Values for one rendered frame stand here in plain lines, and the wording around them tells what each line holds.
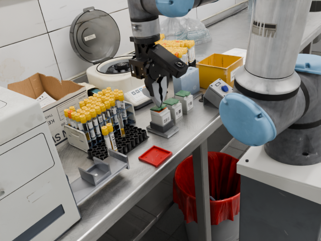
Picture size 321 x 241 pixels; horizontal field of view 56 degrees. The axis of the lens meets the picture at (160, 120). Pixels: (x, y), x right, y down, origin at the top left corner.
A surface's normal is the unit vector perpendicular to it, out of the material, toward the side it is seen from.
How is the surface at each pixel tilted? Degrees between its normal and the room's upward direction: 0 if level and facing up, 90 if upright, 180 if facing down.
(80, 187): 0
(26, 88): 87
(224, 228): 94
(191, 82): 90
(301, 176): 5
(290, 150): 72
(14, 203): 90
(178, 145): 0
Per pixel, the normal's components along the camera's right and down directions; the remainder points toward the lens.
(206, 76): -0.64, 0.45
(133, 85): 0.66, 0.31
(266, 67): -0.43, 0.56
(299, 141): -0.36, 0.20
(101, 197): -0.11, -0.86
